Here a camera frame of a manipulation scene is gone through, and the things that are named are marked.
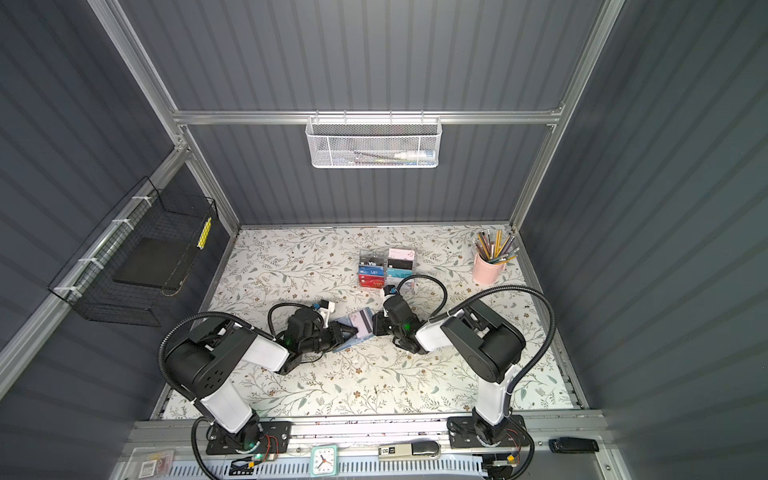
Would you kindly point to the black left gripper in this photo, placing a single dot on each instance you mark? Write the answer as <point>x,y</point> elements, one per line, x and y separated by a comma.
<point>336,328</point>

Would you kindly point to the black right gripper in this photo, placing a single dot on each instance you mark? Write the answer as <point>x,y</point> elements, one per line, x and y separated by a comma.
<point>379,319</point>

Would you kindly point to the blue leather card holder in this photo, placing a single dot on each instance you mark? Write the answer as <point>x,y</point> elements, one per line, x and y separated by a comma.
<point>352,329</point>

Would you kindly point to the clear acrylic card display stand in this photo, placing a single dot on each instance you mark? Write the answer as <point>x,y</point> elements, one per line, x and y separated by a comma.
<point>382,252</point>

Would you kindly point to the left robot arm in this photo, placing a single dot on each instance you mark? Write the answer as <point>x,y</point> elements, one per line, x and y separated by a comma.
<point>197,357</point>

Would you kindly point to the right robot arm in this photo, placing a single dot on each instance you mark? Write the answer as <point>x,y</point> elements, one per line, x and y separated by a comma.
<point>488,344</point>

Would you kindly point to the red VIP card in stand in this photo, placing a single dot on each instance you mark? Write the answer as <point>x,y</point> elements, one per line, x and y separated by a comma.
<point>368,281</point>

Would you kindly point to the teal VIP card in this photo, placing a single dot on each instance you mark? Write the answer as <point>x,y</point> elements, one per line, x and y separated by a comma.
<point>398,273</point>

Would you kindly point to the blue VIP card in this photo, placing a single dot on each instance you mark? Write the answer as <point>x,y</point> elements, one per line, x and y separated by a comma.
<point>374,271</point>

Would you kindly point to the black card with gold lines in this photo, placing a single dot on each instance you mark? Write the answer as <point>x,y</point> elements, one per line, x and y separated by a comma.
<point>400,264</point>

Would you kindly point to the black VIP logo card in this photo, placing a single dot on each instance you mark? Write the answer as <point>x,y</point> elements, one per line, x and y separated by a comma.
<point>372,261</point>

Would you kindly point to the pink VIP card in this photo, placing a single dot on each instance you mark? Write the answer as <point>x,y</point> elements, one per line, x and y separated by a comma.
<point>401,254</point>

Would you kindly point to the pink metal pencil bucket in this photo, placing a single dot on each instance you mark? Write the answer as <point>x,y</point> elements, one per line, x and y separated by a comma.
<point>486,272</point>

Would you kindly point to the small white desk clock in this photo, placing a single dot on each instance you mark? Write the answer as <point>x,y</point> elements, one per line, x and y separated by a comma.
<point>324,461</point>

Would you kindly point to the grey black handheld device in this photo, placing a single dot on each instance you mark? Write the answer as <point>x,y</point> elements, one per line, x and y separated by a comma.
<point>417,450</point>

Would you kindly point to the markers in mesh basket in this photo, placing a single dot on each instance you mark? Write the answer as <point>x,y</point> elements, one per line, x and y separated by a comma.
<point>417,158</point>

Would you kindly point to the small label packet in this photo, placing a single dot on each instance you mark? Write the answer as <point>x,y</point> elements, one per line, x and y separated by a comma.
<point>155,465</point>

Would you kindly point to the black remote device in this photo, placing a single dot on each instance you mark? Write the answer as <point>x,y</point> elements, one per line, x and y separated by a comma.
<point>573,445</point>

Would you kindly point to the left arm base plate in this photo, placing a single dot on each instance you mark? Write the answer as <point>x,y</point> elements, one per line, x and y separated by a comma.
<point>270,437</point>

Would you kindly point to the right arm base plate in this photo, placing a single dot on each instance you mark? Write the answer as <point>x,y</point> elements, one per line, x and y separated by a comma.
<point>475,432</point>

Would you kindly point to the white wire mesh basket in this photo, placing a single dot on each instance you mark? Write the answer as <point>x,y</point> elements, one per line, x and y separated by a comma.
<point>328,142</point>

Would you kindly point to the black wire wall basket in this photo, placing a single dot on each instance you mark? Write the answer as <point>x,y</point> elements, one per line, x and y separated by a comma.
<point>134,272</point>

